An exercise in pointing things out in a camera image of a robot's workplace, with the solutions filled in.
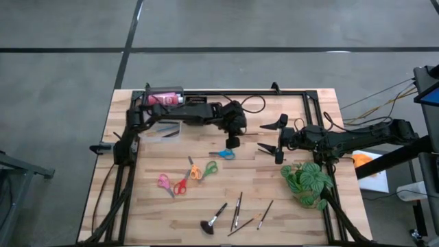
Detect smoky grey plastic bin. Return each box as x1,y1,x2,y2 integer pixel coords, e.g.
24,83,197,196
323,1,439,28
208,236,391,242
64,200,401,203
143,85,185,107

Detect black mesh basket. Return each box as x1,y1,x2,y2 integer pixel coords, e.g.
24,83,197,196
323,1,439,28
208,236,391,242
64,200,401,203
184,95,209,106

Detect grey cable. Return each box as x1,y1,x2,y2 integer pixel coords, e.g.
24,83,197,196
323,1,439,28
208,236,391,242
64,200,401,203
339,78,416,110

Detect black fan brush silver ferrule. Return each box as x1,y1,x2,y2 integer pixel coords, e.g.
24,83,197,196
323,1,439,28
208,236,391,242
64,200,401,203
200,202,228,236

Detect yellow cable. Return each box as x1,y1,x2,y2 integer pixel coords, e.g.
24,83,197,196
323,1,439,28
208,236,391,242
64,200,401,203
342,87,419,126

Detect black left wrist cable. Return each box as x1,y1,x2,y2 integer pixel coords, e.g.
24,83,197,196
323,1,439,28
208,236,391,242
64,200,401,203
239,95,268,115

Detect blue screen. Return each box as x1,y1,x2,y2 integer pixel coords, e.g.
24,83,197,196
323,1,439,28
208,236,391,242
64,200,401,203
414,89,439,106

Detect white board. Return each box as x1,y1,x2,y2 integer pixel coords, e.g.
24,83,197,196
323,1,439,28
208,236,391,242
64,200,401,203
352,149,390,194

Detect dark thin paintbrush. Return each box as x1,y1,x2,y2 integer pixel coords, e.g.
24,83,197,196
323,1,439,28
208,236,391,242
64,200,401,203
257,200,274,231
230,197,240,233

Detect black equipment cart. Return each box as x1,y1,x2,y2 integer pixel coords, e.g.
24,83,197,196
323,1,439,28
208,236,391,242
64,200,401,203
413,64,439,154

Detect clear plastic bin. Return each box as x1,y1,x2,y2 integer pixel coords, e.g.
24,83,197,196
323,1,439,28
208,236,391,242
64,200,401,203
137,119,182,143

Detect dark paintbrush silver ferrule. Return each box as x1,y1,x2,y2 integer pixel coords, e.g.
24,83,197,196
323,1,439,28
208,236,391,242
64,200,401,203
234,191,244,228

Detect green leafy plant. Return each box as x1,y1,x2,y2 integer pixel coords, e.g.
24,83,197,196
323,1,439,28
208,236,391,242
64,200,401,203
280,162,334,211

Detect blue-handled scissors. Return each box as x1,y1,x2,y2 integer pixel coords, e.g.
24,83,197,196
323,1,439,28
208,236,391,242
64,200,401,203
208,148,237,161

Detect thick blue-handled paintbrush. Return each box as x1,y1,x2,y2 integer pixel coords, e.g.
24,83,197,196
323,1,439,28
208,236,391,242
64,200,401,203
147,125,180,135

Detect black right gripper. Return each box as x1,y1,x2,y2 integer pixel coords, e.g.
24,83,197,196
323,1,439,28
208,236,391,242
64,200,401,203
257,113,323,165

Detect grey metal stand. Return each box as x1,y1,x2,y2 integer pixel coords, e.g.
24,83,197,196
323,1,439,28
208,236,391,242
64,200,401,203
0,150,56,247

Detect grey metal post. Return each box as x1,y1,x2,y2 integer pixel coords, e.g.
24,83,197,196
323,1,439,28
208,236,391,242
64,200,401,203
417,152,439,247

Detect brown hanging cable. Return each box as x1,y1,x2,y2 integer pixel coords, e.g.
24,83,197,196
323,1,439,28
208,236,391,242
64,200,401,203
91,163,117,235

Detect black caster wheel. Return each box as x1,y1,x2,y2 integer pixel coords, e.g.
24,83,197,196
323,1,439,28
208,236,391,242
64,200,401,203
410,228,426,246

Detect orange-handled scissors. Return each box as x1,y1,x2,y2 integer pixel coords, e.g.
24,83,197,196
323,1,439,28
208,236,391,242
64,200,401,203
187,156,204,181

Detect black diagonal beam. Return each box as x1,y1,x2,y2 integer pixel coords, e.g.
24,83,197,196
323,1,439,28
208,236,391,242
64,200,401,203
355,135,434,180

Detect green-handled scissors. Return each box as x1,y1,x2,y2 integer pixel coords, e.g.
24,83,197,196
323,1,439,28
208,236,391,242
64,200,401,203
198,160,220,181

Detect pink-handled scissors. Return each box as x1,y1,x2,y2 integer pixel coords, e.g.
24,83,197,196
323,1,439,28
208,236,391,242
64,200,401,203
157,174,176,199

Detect red-handled scissors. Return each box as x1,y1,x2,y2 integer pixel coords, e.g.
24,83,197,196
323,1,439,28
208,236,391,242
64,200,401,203
173,169,191,196

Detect orange object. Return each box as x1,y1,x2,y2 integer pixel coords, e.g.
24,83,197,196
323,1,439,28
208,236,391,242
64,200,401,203
352,153,375,169

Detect dark paintbrush orange ferrule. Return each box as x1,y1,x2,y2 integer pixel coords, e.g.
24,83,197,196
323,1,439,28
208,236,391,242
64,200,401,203
227,213,261,237

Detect white power adapter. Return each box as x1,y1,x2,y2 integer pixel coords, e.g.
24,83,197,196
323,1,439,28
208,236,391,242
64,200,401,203
396,180,429,202

